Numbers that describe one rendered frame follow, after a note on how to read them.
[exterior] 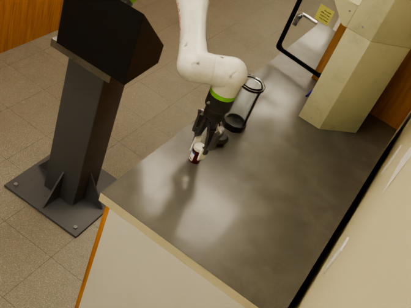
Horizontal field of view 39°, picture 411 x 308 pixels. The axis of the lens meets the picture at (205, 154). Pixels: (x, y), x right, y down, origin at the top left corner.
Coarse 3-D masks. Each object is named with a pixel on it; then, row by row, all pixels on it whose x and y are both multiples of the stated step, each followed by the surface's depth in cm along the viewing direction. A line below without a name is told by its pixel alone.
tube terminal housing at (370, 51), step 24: (384, 0) 217; (408, 0) 216; (360, 24) 226; (384, 24) 222; (408, 24) 225; (336, 48) 235; (360, 48) 230; (384, 48) 231; (408, 48) 234; (336, 72) 240; (360, 72) 237; (384, 72) 240; (312, 96) 251; (336, 96) 245; (360, 96) 247; (312, 120) 256; (336, 120) 255; (360, 120) 258
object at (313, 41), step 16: (304, 0) 269; (320, 0) 264; (304, 16) 272; (320, 16) 267; (336, 16) 262; (288, 32) 280; (304, 32) 275; (320, 32) 270; (336, 32) 265; (288, 48) 284; (304, 48) 278; (320, 48) 273; (320, 64) 276
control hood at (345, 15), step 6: (336, 0) 226; (342, 0) 225; (348, 0) 224; (354, 0) 226; (360, 0) 228; (336, 6) 227; (342, 6) 226; (348, 6) 225; (354, 6) 224; (342, 12) 227; (348, 12) 226; (354, 12) 225; (342, 18) 228; (348, 18) 227; (342, 24) 230; (348, 24) 228
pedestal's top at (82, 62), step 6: (54, 42) 243; (60, 48) 243; (66, 54) 243; (72, 54) 241; (78, 60) 241; (84, 60) 239; (84, 66) 241; (90, 66) 239; (96, 72) 239; (102, 72) 237; (102, 78) 239; (108, 78) 237
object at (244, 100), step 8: (248, 80) 228; (256, 80) 227; (240, 88) 223; (248, 88) 220; (256, 88) 229; (264, 88) 223; (240, 96) 224; (248, 96) 223; (256, 96) 223; (232, 104) 229; (240, 104) 226; (248, 104) 225; (232, 112) 230; (240, 112) 228; (248, 112) 229; (232, 120) 231; (240, 120) 231
